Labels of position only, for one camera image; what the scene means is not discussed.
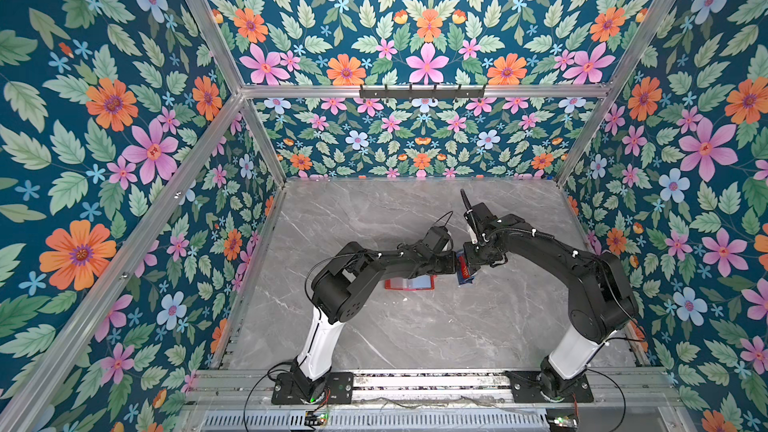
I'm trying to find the white vented cable duct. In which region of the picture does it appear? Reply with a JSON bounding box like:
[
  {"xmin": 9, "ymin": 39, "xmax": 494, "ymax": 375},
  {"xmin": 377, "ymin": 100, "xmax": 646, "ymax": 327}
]
[{"xmin": 200, "ymin": 409, "xmax": 550, "ymax": 431}]

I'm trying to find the black hook rack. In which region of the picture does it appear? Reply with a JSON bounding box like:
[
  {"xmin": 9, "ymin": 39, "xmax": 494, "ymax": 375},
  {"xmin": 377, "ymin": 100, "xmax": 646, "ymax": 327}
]
[{"xmin": 358, "ymin": 84, "xmax": 486, "ymax": 101}]

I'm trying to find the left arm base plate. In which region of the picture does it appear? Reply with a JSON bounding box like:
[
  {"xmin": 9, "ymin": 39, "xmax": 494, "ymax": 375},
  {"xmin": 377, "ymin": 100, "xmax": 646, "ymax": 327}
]
[{"xmin": 271, "ymin": 372, "xmax": 355, "ymax": 405}]

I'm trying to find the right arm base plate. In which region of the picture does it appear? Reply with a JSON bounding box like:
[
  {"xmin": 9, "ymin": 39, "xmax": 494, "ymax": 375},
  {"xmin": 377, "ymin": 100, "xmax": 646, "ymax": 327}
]
[{"xmin": 503, "ymin": 371, "xmax": 594, "ymax": 403}]

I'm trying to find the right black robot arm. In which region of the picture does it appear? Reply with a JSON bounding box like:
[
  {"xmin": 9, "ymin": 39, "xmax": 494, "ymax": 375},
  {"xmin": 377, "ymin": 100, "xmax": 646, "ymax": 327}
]
[{"xmin": 457, "ymin": 190, "xmax": 639, "ymax": 402}]

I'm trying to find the red leather card holder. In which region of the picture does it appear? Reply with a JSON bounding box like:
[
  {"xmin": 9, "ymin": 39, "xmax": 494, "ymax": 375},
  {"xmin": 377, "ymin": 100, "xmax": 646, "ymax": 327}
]
[{"xmin": 384, "ymin": 275, "xmax": 435, "ymax": 291}]

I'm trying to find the red credit card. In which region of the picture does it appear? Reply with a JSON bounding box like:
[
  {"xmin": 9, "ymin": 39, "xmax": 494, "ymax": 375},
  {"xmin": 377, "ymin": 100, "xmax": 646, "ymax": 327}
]
[{"xmin": 457, "ymin": 253, "xmax": 472, "ymax": 281}]

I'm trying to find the aluminium mounting rail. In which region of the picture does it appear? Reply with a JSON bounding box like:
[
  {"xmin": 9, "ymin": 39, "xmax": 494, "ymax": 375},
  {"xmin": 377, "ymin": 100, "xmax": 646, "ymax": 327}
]
[{"xmin": 184, "ymin": 367, "xmax": 683, "ymax": 407}]

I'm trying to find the blue card tray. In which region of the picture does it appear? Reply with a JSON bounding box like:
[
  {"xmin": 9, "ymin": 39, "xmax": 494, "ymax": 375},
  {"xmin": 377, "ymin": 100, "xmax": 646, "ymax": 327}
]
[{"xmin": 456, "ymin": 251, "xmax": 478, "ymax": 285}]

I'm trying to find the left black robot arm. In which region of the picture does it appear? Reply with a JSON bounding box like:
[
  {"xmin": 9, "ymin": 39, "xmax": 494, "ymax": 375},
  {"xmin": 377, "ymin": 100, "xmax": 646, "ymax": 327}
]
[{"xmin": 290, "ymin": 225, "xmax": 458, "ymax": 403}]

